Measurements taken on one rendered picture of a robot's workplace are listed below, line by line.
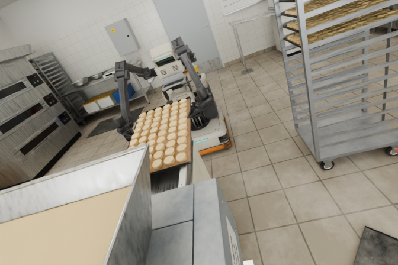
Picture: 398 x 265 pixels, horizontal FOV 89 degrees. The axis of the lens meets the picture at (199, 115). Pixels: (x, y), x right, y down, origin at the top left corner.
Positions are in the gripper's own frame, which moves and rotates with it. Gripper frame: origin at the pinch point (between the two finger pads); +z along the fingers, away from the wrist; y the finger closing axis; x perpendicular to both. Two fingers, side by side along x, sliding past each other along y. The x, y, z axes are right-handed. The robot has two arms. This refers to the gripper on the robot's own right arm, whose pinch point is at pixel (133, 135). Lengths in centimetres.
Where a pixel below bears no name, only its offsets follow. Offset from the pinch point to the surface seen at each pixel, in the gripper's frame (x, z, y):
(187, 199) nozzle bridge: -19, 89, 28
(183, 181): -7, 56, -3
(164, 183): -10.7, 41.2, -9.1
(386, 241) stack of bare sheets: 52, 119, -92
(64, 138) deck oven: -32, -354, -88
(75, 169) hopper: -29, 76, 42
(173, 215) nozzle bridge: -23, 89, 28
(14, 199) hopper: -41, 66, 40
